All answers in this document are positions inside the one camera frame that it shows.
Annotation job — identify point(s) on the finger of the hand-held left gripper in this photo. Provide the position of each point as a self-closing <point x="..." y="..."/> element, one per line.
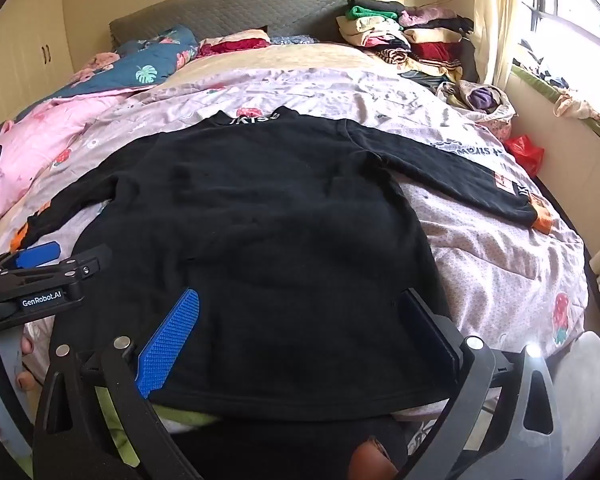
<point x="39" y="255"/>
<point x="87" y="262"/>

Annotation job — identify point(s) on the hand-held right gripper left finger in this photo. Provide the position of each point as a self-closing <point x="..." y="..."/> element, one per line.
<point x="172" y="335"/>

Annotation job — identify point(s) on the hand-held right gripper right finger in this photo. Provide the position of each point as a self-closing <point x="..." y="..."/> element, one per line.
<point x="425" y="327"/>

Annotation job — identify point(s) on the black sweater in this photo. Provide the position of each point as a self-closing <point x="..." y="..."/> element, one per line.
<point x="260" y="240"/>

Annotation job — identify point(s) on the floral fabric bag with clothes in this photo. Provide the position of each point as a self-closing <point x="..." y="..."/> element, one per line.
<point x="480" y="100"/>

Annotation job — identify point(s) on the heap of clothes on windowsill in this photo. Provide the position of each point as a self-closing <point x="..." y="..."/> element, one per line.
<point x="580" y="107"/>

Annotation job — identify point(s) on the pile of folded clothes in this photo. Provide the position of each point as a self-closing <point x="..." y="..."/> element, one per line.
<point x="420" y="50"/>

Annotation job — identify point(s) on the person's left hand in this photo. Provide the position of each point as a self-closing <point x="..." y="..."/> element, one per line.
<point x="26" y="346"/>

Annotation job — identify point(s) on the person's right hand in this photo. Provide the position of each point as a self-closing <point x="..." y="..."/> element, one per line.
<point x="372" y="460"/>

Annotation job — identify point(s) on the person's yellow-green top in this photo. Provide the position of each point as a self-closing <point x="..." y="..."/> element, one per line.
<point x="180" y="417"/>

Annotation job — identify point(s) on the pink strawberry print duvet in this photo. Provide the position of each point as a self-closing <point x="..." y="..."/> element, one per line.
<point x="490" y="270"/>

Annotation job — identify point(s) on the pink quilt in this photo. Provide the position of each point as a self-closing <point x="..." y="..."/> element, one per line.
<point x="40" y="140"/>

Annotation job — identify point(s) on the red plastic bag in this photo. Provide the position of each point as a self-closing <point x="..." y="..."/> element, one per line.
<point x="525" y="152"/>

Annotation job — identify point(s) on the cream wardrobe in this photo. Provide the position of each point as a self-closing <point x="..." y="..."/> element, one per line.
<point x="25" y="50"/>

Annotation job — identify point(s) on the blue floral quilt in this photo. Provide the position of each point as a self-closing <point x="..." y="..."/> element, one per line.
<point x="145" y="60"/>

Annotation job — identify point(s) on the red and cream pillow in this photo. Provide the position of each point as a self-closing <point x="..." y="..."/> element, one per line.
<point x="235" y="45"/>

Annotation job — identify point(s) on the green windowsill mat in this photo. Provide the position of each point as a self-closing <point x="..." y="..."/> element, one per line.
<point x="535" y="85"/>

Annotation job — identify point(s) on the beige blanket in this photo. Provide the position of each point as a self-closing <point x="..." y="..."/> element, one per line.
<point x="290" y="57"/>

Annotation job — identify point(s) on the blue patterned pillow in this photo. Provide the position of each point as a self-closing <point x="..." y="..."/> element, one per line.
<point x="292" y="39"/>

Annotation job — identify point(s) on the grey quilted headboard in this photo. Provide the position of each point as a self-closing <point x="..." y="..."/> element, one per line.
<point x="260" y="10"/>

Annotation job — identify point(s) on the window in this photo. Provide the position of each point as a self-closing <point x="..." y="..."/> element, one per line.
<point x="580" y="35"/>

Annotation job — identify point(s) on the white bed frame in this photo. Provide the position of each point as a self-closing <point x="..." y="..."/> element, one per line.
<point x="585" y="390"/>

